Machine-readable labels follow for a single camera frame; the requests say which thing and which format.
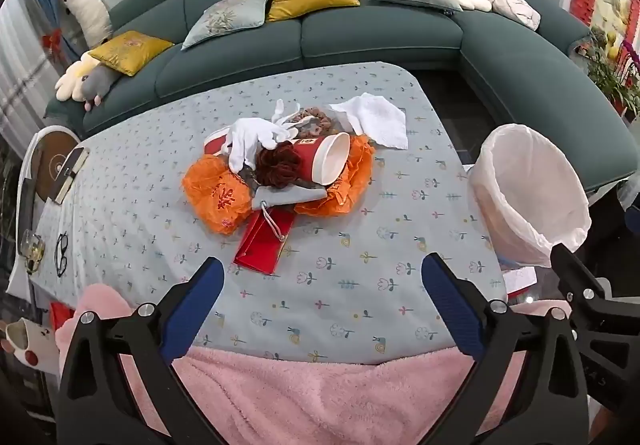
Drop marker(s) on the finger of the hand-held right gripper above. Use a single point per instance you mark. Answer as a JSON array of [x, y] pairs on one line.
[[580, 275]]

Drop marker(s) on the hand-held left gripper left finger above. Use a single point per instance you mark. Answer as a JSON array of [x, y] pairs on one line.
[[200, 297]]

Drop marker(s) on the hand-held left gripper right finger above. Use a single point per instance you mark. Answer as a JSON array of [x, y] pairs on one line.
[[450, 307]]

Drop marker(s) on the orange plastic bag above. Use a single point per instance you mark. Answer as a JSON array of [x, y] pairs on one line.
[[220, 200], [350, 175]]

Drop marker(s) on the trash bin with white liner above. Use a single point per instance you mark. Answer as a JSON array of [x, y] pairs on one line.
[[505, 205]]

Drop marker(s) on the dark red velvet scrunchie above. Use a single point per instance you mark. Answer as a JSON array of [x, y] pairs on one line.
[[277, 165]]

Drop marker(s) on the white textured cloth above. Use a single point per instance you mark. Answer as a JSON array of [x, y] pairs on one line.
[[377, 120]]

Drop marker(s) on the red paper envelope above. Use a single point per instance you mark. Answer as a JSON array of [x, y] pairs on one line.
[[262, 245]]

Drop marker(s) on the floral light blue tablecloth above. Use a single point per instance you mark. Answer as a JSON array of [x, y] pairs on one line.
[[350, 235]]

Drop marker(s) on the pink fluffy blanket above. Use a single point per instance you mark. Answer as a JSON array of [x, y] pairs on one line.
[[320, 400]]

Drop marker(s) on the plain red paper cup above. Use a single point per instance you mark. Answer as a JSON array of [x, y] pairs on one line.
[[215, 140]]

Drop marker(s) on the white glove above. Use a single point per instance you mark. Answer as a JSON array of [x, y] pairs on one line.
[[245, 137]]

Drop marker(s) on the clear glass cup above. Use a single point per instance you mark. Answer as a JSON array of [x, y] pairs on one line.
[[32, 247]]

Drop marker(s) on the red paper cup with label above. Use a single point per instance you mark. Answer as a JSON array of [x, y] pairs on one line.
[[310, 157]]

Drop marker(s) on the black notebook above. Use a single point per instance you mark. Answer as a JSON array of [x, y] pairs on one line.
[[70, 175]]

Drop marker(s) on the white plush slipper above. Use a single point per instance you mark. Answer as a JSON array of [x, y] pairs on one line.
[[25, 340]]

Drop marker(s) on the potted green plant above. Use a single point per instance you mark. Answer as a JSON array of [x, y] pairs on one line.
[[612, 75]]

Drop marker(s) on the round white side table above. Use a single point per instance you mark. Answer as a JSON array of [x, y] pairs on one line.
[[47, 160]]

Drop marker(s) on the brown leopard scrunchie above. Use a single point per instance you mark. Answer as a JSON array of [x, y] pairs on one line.
[[315, 117]]

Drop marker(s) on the grey mouse plush toy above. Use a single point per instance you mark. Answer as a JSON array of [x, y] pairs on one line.
[[100, 82]]

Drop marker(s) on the cream flower plush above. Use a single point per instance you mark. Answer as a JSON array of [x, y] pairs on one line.
[[72, 80]]

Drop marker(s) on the small yellow embroidered cushion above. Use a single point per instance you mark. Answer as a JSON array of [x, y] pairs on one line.
[[127, 50]]

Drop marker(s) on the white cushion right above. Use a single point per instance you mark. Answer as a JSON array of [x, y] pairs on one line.
[[515, 7]]

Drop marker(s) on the teal corner sofa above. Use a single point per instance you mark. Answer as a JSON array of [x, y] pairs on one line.
[[380, 30]]

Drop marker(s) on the red curtain tie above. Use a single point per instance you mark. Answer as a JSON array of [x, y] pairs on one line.
[[52, 42]]

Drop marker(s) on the white panda plush toy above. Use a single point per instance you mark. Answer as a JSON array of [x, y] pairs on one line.
[[90, 10]]

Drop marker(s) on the black frame glasses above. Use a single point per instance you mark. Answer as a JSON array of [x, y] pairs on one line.
[[62, 255]]

